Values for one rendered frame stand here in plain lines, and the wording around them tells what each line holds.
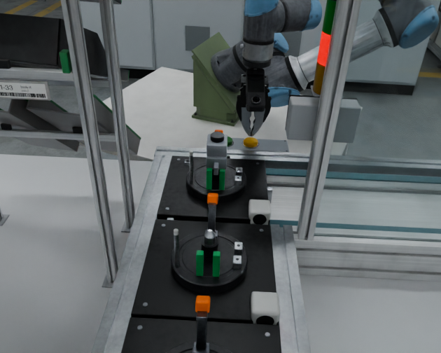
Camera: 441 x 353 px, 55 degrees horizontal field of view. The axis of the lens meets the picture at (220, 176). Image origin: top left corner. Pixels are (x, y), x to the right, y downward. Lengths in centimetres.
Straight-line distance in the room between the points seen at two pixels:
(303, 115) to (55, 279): 60
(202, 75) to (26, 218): 71
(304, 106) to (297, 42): 324
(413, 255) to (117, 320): 60
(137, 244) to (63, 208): 33
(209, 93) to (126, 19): 268
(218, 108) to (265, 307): 91
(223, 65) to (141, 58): 275
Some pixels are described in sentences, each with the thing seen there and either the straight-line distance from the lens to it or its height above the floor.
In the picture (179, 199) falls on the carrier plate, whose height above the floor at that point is 97.
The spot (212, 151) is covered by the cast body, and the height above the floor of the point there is 108.
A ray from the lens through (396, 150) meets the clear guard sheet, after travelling 82.
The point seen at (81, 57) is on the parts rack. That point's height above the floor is 134.
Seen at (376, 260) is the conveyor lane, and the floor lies 91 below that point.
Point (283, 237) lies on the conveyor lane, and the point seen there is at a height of 95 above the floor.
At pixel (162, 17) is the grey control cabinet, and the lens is 401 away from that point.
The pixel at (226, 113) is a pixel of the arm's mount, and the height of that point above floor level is 90.
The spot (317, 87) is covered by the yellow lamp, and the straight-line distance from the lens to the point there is 75.
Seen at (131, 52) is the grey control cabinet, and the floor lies 26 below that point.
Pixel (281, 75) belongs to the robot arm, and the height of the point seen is 108.
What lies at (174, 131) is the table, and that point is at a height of 86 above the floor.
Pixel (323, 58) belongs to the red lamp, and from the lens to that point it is 73.
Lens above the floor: 155
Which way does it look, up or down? 34 degrees down
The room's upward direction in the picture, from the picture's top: 2 degrees clockwise
